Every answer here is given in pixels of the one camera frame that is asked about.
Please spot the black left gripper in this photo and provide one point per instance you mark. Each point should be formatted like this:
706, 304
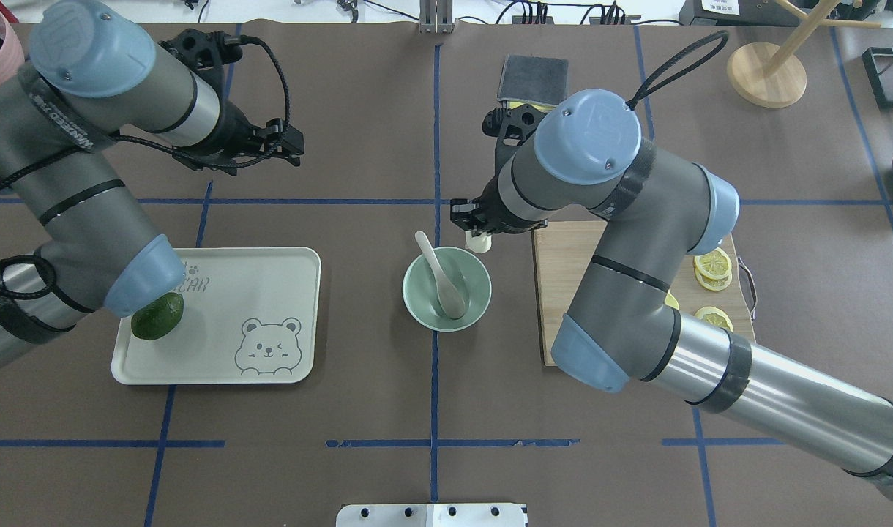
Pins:
233, 125

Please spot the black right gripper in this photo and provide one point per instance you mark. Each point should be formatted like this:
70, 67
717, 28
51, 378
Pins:
491, 208

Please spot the white steamed bun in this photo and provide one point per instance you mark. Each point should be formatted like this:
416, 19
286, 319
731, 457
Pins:
478, 242

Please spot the white ceramic spoon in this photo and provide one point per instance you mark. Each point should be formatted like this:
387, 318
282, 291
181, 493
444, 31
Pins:
449, 297

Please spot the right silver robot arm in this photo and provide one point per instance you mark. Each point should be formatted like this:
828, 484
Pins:
590, 151

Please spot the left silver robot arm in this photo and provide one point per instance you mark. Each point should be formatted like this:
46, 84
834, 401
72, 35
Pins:
95, 78

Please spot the green ceramic bowl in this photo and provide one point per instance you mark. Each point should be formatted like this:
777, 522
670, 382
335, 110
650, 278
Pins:
465, 271

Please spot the bamboo cutting board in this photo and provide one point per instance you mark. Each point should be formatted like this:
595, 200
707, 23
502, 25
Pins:
563, 251

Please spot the yellow sponge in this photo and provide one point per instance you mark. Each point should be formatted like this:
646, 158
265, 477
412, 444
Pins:
536, 106

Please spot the grey folded cloth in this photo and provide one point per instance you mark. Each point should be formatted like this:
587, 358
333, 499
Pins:
533, 79

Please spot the cream bear tray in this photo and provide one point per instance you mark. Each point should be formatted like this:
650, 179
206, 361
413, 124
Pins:
250, 317

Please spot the green avocado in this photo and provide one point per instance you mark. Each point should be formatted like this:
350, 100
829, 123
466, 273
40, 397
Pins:
159, 318

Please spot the lemon slice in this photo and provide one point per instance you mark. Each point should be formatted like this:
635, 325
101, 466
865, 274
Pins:
716, 265
716, 317
713, 284

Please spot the wooden mug tree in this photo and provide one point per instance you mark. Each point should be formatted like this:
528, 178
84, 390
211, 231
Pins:
769, 75

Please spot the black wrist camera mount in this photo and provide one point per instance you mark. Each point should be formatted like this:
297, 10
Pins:
511, 128

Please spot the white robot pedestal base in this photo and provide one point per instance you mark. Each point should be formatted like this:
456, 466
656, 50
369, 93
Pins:
434, 514

